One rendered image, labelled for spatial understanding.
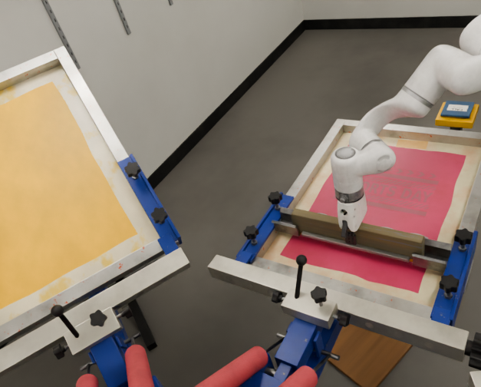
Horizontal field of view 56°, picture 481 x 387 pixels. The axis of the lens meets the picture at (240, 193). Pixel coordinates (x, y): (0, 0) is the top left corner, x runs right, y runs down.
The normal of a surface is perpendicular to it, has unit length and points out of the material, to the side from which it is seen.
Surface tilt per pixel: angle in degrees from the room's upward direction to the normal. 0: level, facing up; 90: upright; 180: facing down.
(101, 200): 32
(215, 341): 0
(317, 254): 0
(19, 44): 90
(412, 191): 0
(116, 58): 90
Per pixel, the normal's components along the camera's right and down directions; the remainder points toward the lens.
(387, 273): -0.23, -0.74
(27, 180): 0.05, -0.38
